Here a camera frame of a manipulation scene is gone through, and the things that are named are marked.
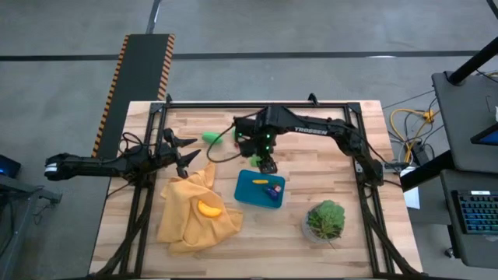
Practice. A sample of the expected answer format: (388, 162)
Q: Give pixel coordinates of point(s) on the black vertical post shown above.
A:
(472, 60)

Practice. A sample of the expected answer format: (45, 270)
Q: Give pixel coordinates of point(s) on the tablet with blue screen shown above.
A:
(488, 137)

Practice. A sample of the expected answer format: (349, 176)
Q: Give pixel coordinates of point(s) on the small yellow toy vegetable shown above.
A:
(260, 181)

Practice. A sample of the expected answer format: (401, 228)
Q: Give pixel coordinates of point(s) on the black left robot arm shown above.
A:
(89, 166)

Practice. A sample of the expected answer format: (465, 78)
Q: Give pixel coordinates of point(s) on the white paper sheet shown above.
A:
(411, 196)

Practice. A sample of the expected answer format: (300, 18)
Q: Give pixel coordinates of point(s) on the purple eggplant toy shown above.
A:
(272, 194)

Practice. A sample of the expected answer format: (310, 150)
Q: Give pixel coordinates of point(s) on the grey metal stand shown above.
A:
(15, 194)

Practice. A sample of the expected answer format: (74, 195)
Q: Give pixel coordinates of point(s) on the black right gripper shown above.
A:
(267, 163)

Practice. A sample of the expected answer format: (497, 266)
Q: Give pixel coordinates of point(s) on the black yellow-striped floor mat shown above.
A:
(136, 78)

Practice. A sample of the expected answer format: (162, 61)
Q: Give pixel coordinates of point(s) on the blue plastic tupperware container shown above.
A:
(249, 194)

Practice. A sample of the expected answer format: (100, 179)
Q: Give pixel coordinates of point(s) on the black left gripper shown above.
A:
(165, 157)

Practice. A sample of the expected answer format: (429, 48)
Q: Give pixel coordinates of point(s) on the orange-yellow banana toy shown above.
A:
(210, 211)

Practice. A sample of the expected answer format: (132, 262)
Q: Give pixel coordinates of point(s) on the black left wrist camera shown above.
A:
(143, 157)

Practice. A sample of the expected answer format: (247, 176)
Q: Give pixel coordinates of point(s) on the dark device with blue light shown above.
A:
(9, 167)

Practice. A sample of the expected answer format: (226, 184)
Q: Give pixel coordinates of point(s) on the yellow waffle cloth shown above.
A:
(183, 225)

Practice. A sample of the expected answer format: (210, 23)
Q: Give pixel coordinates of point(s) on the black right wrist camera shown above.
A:
(247, 148)

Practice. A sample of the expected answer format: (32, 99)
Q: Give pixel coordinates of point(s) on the grey desk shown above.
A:
(451, 245)
(463, 113)

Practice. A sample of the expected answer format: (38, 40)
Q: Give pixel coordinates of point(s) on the black backlit keyboard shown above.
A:
(478, 212)

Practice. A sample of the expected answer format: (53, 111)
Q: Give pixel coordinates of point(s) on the black power strip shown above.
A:
(420, 153)

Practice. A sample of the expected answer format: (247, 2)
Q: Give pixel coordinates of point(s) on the succulent in white patterned pot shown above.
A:
(325, 219)

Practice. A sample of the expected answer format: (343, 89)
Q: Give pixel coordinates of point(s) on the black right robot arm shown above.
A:
(319, 130)

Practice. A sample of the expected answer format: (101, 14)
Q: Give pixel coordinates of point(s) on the glossy green toy vegetable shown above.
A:
(212, 138)

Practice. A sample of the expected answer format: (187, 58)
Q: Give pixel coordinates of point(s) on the black frame bracket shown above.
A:
(313, 99)
(168, 99)

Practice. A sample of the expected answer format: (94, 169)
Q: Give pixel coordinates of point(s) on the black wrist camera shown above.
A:
(143, 157)
(247, 148)

